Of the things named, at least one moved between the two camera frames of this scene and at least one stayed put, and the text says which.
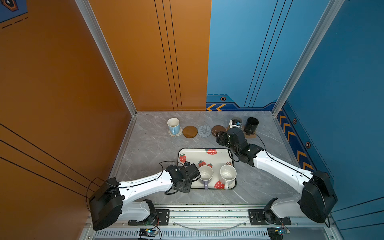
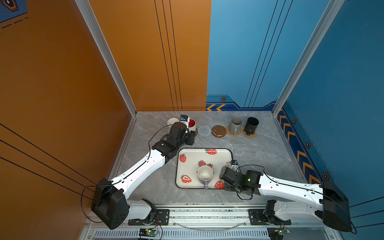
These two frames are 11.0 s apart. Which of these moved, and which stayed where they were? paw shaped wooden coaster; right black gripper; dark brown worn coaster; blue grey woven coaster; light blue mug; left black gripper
Moved: left black gripper; right black gripper
Stayed: paw shaped wooden coaster; dark brown worn coaster; blue grey woven coaster; light blue mug
